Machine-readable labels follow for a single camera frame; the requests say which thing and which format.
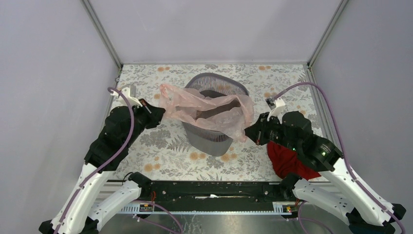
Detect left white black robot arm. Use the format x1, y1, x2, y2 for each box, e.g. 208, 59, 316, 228
38, 99, 165, 234

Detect pink plastic trash bag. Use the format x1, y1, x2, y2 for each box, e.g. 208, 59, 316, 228
159, 84, 254, 142

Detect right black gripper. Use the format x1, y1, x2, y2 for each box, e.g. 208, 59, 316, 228
242, 111, 300, 152

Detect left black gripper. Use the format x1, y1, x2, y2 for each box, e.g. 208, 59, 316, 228
124, 97, 166, 147

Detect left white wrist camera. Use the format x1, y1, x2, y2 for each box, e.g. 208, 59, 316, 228
120, 84, 143, 107

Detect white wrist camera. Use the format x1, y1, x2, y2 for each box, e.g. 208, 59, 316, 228
120, 84, 143, 107
265, 97, 285, 121

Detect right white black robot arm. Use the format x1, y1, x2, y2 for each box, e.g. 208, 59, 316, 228
245, 111, 406, 234

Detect grey slotted cable duct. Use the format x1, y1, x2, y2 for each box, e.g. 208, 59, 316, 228
118, 202, 292, 215

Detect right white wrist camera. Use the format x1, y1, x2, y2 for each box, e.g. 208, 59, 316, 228
265, 97, 285, 121

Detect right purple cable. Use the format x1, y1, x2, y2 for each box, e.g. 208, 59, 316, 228
271, 81, 407, 234

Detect red cloth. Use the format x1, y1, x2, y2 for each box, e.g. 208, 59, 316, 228
266, 142, 321, 180

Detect grey plastic trash bin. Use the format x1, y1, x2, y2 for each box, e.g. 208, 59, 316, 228
182, 73, 249, 156

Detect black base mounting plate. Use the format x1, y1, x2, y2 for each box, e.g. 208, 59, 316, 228
134, 180, 302, 212

